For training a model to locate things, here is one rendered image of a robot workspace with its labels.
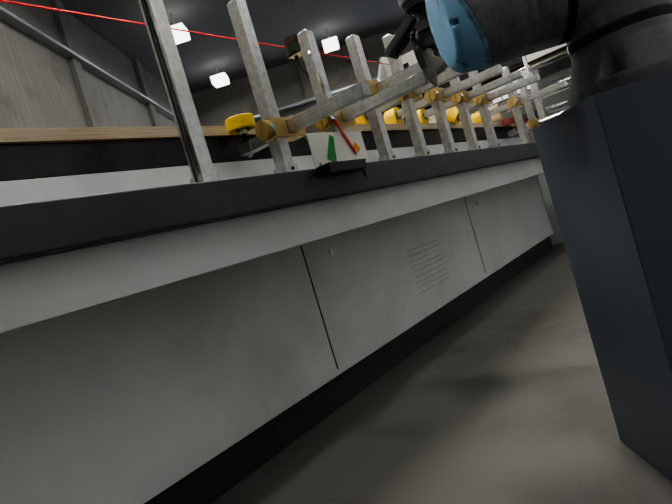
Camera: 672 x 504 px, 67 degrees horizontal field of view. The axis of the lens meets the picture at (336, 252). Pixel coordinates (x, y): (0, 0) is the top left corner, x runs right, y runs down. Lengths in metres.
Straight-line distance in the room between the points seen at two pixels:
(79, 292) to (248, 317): 0.56
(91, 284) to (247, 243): 0.36
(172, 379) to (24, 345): 0.32
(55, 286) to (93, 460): 0.39
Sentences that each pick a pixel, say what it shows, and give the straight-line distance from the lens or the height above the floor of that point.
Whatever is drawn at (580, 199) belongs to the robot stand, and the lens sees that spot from 0.91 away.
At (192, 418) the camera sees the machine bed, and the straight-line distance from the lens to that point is 1.28.
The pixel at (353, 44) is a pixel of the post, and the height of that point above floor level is 1.09.
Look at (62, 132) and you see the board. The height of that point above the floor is 0.89.
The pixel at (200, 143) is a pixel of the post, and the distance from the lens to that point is 1.15.
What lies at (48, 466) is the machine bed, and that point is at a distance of 1.15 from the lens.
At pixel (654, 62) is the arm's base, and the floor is 0.62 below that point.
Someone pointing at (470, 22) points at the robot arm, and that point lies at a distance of 0.84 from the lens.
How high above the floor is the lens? 0.52
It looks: 2 degrees down
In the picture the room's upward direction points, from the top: 17 degrees counter-clockwise
